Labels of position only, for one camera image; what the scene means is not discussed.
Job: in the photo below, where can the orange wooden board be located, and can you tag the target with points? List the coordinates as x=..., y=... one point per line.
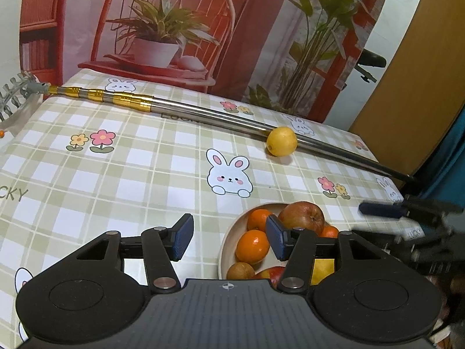
x=421, y=92

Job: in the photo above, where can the teal fabric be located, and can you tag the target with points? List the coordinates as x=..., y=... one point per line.
x=442, y=175

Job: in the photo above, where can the orange tangerine one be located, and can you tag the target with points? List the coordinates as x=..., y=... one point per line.
x=257, y=219

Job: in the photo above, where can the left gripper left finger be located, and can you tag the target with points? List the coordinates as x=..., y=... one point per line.
x=160, y=247

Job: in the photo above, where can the dark red apple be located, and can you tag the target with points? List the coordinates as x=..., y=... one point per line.
x=273, y=274

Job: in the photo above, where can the brownish red apple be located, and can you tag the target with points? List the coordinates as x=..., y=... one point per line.
x=305, y=215

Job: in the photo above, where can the metal telescopic pole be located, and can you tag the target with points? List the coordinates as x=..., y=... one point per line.
x=26, y=85

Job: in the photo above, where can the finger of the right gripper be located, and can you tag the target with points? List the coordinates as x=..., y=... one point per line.
x=383, y=210

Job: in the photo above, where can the orange tangerine two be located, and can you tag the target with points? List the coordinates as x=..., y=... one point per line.
x=329, y=231

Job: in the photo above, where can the yellow lemon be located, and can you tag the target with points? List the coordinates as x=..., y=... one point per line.
x=281, y=142
x=322, y=269

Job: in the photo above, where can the orange tangerine four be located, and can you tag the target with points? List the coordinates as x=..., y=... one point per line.
x=252, y=247

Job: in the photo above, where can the beige round plate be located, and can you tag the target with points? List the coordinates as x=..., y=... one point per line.
x=227, y=256

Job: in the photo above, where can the black exercise equipment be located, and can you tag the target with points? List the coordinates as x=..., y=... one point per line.
x=369, y=59

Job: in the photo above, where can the printed room backdrop poster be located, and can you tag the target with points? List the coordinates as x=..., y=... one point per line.
x=292, y=56

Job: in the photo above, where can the small kiwi fruit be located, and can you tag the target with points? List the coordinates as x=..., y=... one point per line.
x=240, y=271

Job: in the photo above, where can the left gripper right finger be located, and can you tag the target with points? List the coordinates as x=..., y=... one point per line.
x=297, y=247

